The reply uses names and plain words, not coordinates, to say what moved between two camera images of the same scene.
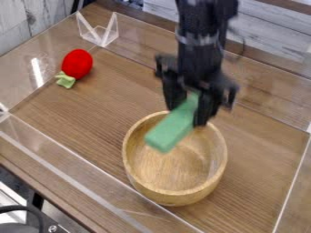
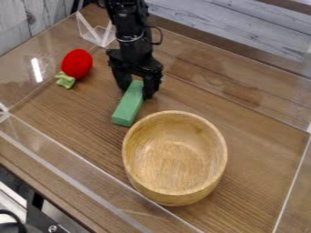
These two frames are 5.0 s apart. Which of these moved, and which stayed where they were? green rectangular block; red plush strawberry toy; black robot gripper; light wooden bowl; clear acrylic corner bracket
Moved: black robot gripper; green rectangular block
Stayed: clear acrylic corner bracket; red plush strawberry toy; light wooden bowl
